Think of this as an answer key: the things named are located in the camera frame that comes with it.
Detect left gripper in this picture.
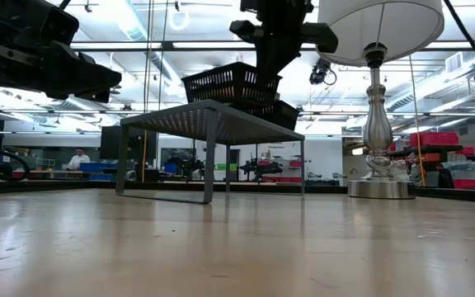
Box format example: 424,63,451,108
0,39,123,104

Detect overhead frame light bar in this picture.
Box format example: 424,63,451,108
70,40,475,52

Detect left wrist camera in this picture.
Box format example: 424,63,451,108
39,7,80,47

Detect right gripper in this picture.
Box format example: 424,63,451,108
228,18,341,83

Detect black hanging cable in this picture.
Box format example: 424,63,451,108
158,0,170,111
143,0,154,112

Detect black table frame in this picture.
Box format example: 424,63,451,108
0,177,475,204

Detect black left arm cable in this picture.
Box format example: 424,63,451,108
0,98,31,182

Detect dark wall screen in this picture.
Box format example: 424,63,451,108
161,147,197,167

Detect black ceiling camera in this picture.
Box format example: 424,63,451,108
308,57,338,87

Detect dark background table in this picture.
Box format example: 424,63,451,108
385,144,465,160

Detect person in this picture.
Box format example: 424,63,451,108
66,147,92,172

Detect white cable loop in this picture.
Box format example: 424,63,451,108
167,8,190,32

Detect white shade silver lamp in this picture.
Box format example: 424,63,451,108
317,0,445,200

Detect grey perforated metal riser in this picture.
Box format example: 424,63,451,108
115,98,306,205

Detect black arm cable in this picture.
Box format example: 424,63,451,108
0,98,31,182
442,0,475,88

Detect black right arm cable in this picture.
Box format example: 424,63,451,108
442,0,475,88

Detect yellow hanging cable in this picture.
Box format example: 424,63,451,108
408,53,427,186
141,127,148,182

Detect black slotted plastic basket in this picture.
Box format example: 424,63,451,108
240,100,301,132
181,61,283,109

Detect blue storage bins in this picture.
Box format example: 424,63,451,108
79,162,119,182

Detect red storage bin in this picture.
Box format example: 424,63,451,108
453,177,475,191
409,131,460,149

